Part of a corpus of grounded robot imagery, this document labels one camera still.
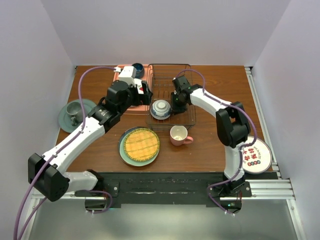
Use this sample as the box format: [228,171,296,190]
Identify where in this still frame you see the blue white porcelain bowl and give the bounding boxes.
[150,99,172,120]

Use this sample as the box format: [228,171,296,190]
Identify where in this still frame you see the pink plastic tray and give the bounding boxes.
[124,64,153,116]

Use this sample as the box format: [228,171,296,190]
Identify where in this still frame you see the white watermelon pattern plate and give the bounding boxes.
[134,78,143,94]

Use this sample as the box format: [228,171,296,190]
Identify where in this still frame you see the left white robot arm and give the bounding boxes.
[28,80,153,202]

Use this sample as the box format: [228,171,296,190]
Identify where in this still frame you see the yellow woven bamboo plate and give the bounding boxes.
[123,128,160,162]

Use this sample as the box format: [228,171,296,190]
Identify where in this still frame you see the aluminium frame rail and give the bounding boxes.
[244,66,307,240]

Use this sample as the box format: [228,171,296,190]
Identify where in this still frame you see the grey metal mug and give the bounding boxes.
[66,102,84,126]

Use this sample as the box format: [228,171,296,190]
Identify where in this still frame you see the dark blue mug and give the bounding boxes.
[132,63,145,79]

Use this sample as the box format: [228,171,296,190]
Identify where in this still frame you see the dark teal plate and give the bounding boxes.
[118,126,142,157]

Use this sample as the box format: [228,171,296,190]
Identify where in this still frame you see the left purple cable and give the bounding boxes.
[13,65,118,240]

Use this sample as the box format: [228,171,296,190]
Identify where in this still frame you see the black wire dish rack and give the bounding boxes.
[146,63,196,132]

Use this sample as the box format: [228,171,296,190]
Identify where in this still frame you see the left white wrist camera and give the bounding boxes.
[113,65,137,85]

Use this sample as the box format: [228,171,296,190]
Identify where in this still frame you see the grey green saucer plate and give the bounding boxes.
[58,99,82,133]

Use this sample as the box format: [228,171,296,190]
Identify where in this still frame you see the white plate red characters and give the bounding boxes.
[242,138,273,175]

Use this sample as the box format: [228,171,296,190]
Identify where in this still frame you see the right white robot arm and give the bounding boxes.
[171,76,251,197]

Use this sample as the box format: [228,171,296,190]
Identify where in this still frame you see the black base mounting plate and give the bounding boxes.
[75,172,252,210]

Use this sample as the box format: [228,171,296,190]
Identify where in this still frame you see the light green flower plate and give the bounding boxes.
[119,127,161,167]

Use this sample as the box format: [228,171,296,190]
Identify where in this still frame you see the pink ceramic mug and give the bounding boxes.
[169,125,194,147]

